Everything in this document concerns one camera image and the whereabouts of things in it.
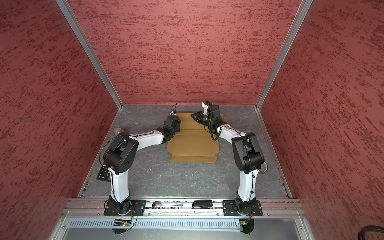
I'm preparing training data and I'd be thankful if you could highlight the aluminium corner post left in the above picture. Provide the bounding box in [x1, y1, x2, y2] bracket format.
[56, 0, 124, 110]

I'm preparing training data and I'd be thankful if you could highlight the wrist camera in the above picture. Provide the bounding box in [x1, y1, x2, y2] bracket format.
[168, 108, 177, 116]
[202, 101, 221, 118]

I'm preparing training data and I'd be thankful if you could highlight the black calculator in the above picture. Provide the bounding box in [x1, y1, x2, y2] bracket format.
[96, 165, 111, 182]

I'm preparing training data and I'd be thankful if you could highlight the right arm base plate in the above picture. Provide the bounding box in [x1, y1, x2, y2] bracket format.
[222, 199, 263, 217]

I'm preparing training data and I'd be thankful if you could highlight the glass jar with lid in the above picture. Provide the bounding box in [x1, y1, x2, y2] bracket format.
[113, 127, 125, 136]

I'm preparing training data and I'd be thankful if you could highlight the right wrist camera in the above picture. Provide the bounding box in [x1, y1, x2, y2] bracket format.
[202, 101, 221, 118]

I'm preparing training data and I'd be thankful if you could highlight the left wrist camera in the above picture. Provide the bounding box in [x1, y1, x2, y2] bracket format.
[168, 108, 177, 116]

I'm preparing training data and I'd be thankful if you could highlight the aluminium front rail frame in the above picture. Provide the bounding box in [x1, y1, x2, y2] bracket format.
[50, 197, 314, 240]

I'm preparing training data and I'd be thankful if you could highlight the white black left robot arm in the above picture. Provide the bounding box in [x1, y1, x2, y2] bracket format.
[103, 115, 181, 213]

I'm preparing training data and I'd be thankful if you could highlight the aluminium corner post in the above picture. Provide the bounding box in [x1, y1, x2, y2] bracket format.
[256, 0, 313, 111]
[56, 0, 124, 110]

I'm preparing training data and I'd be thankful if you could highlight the black car key fob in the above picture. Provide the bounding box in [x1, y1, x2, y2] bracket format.
[192, 200, 213, 209]

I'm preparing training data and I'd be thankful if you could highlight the brown cardboard box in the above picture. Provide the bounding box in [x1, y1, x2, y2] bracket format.
[167, 113, 220, 164]

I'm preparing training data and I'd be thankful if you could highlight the aluminium corner post right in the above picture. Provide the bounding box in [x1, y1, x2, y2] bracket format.
[256, 0, 313, 111]

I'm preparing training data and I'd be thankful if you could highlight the black cable bundle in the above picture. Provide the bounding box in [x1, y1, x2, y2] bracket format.
[357, 225, 384, 240]

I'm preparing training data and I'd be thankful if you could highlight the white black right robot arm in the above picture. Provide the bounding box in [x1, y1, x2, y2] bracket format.
[191, 111, 265, 212]

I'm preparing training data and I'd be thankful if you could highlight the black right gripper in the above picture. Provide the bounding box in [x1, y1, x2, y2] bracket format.
[190, 111, 214, 126]

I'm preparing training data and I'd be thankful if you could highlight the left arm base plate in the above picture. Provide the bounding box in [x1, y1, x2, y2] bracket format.
[104, 199, 147, 217]

